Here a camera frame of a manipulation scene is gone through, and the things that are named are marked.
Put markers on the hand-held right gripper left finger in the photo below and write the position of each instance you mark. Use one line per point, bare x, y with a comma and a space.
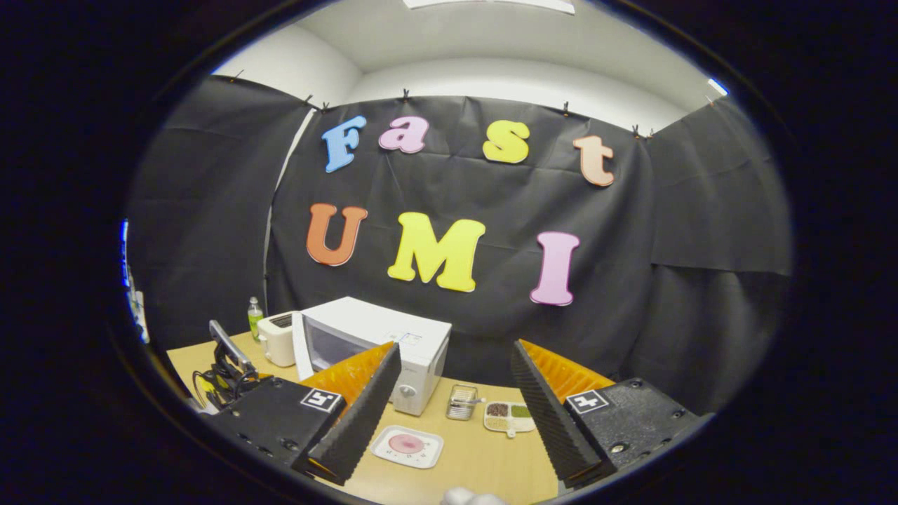
365, 421

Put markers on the small metal spoon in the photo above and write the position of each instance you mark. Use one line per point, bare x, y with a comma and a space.
475, 402

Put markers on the small ceiling light panel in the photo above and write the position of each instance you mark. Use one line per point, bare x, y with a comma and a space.
718, 87

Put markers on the green drink bottle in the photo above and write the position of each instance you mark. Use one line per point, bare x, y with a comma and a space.
255, 322

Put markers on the white toaster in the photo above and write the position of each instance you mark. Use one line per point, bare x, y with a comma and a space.
277, 344

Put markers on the black backdrop cloth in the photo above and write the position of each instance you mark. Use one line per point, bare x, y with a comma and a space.
666, 210

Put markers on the white microwave oven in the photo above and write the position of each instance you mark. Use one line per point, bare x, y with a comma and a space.
372, 319

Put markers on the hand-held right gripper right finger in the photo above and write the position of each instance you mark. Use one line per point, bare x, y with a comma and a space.
547, 421

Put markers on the long ceiling light panel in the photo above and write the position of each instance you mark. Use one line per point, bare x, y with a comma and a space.
491, 5

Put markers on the white plate with pink food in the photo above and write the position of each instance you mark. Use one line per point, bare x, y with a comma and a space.
407, 443

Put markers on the divided tray with grains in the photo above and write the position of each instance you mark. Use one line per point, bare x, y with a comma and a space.
520, 412

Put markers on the metal mesh utensil holder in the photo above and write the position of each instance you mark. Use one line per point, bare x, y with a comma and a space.
461, 405

